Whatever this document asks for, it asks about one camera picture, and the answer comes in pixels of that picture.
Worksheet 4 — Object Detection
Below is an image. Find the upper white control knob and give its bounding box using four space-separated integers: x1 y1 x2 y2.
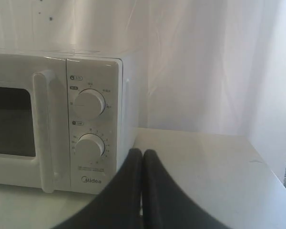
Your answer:
73 89 105 120

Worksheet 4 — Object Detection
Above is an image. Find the white microwave oven body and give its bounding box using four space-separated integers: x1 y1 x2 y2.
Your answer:
0 50 144 194

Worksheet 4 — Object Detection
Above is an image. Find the white control knob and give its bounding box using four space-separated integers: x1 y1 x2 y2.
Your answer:
73 89 105 120
75 134 105 159

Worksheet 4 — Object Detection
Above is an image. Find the lower white control knob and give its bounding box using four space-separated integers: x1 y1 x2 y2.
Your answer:
75 134 105 159

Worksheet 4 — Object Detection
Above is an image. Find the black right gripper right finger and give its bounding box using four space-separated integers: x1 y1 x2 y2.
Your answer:
142 149 226 229

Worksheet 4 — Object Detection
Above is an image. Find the white microwave door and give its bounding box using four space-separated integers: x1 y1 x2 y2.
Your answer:
0 54 71 193

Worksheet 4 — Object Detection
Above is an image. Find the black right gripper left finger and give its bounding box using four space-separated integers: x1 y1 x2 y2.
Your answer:
56 148 143 229

